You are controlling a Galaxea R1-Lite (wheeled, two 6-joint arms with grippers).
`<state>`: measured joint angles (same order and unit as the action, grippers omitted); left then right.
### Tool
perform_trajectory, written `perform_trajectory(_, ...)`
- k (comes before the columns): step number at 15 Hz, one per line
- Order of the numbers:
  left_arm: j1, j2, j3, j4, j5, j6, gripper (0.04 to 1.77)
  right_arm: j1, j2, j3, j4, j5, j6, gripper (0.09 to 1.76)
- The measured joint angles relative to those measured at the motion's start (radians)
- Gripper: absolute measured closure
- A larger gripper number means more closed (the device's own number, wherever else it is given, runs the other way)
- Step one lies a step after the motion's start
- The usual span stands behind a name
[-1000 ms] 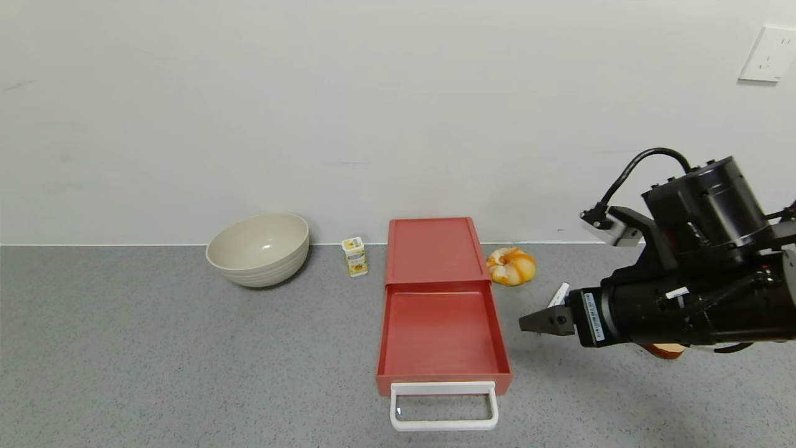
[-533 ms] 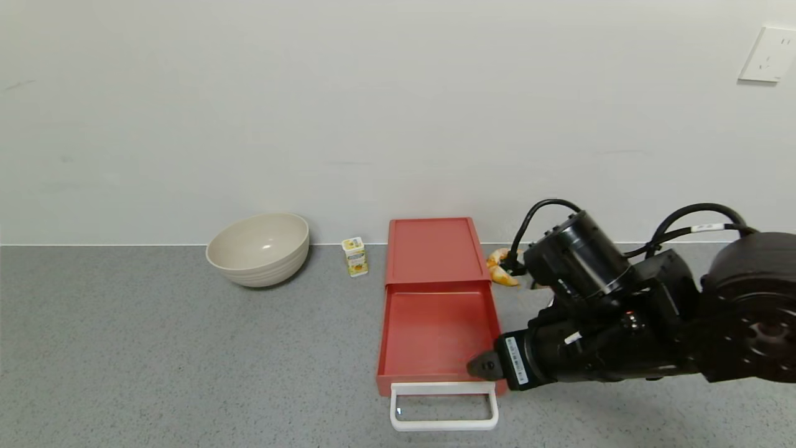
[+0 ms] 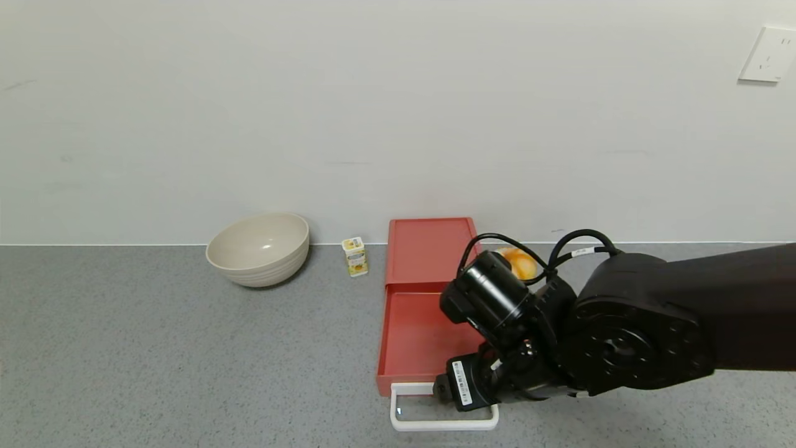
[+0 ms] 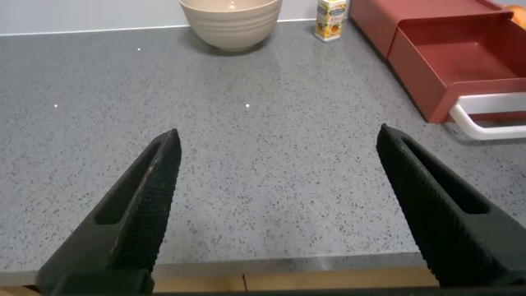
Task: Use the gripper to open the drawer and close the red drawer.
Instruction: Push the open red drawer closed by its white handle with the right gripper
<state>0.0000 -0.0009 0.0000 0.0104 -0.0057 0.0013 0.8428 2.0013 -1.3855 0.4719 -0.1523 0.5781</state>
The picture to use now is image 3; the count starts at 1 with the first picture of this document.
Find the small yellow juice carton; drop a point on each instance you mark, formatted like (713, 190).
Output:
(356, 257)

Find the orange glazed donut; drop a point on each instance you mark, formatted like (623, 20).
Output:
(523, 264)

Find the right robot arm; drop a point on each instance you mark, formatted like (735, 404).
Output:
(640, 323)

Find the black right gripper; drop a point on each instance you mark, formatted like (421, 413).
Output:
(461, 382)

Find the white wall outlet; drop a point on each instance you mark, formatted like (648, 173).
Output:
(768, 55)

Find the beige ribbed bowl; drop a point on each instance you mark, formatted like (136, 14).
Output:
(257, 251)

